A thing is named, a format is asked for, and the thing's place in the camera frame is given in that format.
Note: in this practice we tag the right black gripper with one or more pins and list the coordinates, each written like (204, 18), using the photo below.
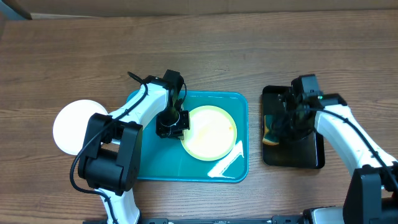
(283, 132)

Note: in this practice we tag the green rimmed plate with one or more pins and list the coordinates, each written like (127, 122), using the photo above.
(212, 133)

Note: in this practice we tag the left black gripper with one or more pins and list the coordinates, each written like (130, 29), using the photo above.
(178, 132)

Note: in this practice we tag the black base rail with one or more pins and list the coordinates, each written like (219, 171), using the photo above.
(276, 219)

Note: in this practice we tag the black water tray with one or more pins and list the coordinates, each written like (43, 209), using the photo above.
(306, 153)

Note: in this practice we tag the teal plastic tray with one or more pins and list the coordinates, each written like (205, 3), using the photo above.
(166, 159)

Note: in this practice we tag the green and yellow sponge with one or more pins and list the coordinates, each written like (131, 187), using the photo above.
(270, 138)

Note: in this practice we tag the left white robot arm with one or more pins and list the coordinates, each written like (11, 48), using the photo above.
(108, 163)

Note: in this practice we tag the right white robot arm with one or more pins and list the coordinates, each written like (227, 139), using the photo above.
(372, 193)

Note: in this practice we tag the white plate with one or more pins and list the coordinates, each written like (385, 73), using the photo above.
(70, 125)

